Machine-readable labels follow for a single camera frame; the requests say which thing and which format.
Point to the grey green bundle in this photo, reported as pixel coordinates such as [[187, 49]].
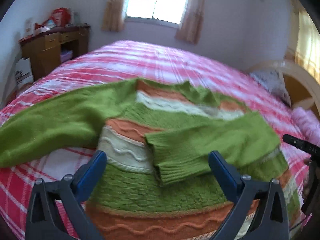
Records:
[[76, 18]]

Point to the bright window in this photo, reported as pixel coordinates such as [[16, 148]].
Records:
[[157, 0]]

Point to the red white box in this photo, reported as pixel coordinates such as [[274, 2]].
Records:
[[45, 28]]

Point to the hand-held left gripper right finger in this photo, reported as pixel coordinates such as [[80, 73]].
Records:
[[222, 170]]

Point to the cream wooden headboard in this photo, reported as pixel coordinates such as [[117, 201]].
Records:
[[300, 85]]

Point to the red white plaid blanket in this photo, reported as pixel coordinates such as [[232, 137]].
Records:
[[160, 60]]

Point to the beige window curtain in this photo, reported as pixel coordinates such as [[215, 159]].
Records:
[[113, 10], [191, 17]]

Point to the green orange white knit sweater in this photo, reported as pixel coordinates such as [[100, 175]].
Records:
[[155, 120]]

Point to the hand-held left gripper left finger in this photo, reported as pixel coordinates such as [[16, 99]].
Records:
[[93, 170]]

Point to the red plastic bag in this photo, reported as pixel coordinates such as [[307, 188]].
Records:
[[60, 16]]

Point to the white paper bag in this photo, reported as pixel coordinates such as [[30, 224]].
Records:
[[23, 72]]

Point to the yellow curtain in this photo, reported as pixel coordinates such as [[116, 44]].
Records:
[[306, 42]]

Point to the brown wooden desk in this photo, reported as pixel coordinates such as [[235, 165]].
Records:
[[45, 52]]

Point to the grey floral pillow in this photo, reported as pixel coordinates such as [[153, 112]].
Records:
[[270, 82]]

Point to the pink fluffy pillow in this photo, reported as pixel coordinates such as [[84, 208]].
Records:
[[306, 122]]

